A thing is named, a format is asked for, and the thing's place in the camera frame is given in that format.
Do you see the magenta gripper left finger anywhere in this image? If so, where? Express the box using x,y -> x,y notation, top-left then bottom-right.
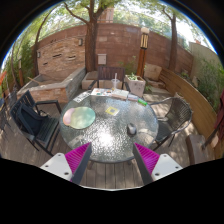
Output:
41,143 -> 92,185

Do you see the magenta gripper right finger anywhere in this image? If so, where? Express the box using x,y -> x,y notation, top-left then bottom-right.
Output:
133,143 -> 182,185

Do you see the grey computer mouse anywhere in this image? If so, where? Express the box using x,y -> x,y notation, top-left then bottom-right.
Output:
127,123 -> 137,135

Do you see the black chair on left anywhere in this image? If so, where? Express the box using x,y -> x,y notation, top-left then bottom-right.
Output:
10,90 -> 61,156

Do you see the metal wicker chair on right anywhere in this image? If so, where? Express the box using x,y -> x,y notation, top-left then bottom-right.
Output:
150,97 -> 193,151

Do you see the round glass patio table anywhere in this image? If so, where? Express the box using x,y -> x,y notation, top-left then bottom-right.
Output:
60,95 -> 158,163

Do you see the green marker pen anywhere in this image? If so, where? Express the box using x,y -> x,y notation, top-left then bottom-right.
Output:
138,99 -> 147,106

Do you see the printed paper sheet left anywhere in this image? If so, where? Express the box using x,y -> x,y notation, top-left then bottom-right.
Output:
73,91 -> 90,103

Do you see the curved wooden bench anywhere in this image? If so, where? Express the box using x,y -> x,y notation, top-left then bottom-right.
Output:
158,67 -> 224,160

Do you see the stone raised planter bed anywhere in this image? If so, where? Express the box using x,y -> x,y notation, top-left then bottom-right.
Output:
17,67 -> 86,103

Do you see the stack of papers and books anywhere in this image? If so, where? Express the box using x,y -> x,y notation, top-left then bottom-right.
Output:
92,88 -> 138,101

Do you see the white square planter box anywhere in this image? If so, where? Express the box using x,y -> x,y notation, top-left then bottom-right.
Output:
125,75 -> 146,97

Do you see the clear plastic cup with straw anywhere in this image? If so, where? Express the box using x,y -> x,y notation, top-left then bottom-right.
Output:
111,73 -> 120,90

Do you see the dark wooden chair behind table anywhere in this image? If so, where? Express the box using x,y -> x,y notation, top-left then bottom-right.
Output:
88,66 -> 130,91

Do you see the central tree trunk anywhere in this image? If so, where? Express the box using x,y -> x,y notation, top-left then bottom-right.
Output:
64,0 -> 115,72

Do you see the white box on wall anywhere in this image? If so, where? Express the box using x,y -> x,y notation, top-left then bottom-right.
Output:
98,54 -> 107,65

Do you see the wooden lantern post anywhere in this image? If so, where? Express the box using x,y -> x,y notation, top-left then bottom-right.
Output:
137,27 -> 149,77

